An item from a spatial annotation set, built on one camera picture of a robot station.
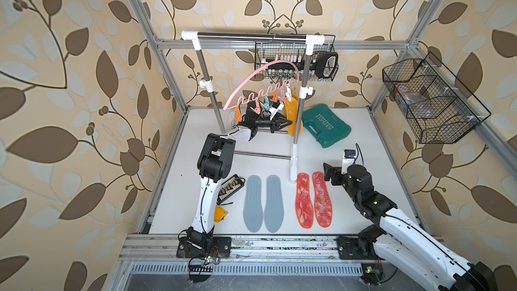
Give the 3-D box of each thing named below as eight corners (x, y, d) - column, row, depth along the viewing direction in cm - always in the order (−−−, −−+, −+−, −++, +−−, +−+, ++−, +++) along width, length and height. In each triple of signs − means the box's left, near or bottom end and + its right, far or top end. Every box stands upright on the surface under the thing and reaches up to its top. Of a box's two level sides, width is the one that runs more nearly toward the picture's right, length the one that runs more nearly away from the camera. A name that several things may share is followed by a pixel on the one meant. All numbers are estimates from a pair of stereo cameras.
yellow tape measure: (213, 222, 83) (212, 221, 81) (216, 206, 87) (215, 205, 85) (226, 222, 83) (225, 221, 81) (228, 206, 87) (227, 205, 85)
